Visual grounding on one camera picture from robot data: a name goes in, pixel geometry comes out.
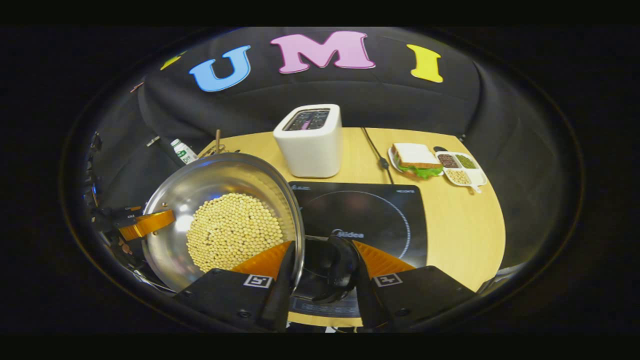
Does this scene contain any white divided dish of grains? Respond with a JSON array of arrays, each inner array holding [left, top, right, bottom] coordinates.
[[435, 151, 488, 194]]

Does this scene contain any white sandwich plate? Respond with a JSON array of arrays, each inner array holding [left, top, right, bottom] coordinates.
[[388, 147, 446, 181]]

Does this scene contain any steel pot with black handles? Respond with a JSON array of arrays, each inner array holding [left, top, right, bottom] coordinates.
[[141, 152, 361, 305]]

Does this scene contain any wire mesh basket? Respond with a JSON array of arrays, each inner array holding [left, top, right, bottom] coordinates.
[[202, 142, 236, 159]]

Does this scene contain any white drink bottle green label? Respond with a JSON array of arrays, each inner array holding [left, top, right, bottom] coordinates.
[[170, 139, 199, 165]]

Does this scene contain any pile of yellow soybeans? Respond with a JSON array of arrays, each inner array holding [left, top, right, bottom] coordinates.
[[186, 193, 285, 273]]

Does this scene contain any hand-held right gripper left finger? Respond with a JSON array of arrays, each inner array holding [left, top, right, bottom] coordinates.
[[172, 241, 297, 333]]

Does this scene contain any black power cable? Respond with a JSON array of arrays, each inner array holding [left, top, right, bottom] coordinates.
[[361, 127, 394, 185]]

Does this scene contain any black induction cooktop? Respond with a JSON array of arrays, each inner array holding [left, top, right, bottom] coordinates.
[[287, 181, 429, 318]]

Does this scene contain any white toaster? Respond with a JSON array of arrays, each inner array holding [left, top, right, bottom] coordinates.
[[273, 104, 343, 179]]

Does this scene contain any sandwich with lettuce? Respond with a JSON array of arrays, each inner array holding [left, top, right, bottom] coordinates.
[[391, 143, 444, 180]]

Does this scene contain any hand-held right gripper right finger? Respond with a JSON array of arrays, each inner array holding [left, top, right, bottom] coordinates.
[[350, 239, 476, 332]]

